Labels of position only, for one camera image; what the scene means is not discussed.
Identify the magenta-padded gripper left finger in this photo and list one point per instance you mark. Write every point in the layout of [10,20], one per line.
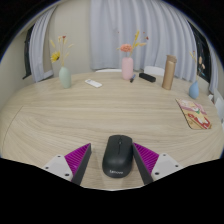
[60,165]

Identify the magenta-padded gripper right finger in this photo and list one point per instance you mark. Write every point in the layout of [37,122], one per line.
[163,165]

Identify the black computer mouse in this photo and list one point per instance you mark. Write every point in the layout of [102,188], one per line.
[117,156]

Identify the cartoon print mouse pad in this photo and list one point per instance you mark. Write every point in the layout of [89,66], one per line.
[195,114]

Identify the white chair with blue cushion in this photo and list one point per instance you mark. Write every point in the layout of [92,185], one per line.
[220,110]

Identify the blue vase with dried flowers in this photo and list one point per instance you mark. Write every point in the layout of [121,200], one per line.
[194,90]

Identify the green vase with yellow flowers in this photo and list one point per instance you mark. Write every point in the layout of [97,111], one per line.
[65,79]

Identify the white remote control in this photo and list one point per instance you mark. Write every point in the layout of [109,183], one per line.
[93,83]

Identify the black rectangular case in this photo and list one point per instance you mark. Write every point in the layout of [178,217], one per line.
[147,77]

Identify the bronze metal drink bottle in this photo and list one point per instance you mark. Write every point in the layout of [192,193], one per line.
[169,75]

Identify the blue marker pen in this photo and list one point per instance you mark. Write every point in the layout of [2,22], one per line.
[132,78]

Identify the pink vase with flowers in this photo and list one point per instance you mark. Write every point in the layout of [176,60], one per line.
[127,70]

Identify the narrow white curtain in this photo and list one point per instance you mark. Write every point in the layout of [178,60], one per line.
[213,75]
[38,53]

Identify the dark window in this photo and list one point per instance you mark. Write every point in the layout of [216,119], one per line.
[203,50]
[27,56]

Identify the wide white curtain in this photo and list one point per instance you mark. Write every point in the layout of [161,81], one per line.
[153,33]

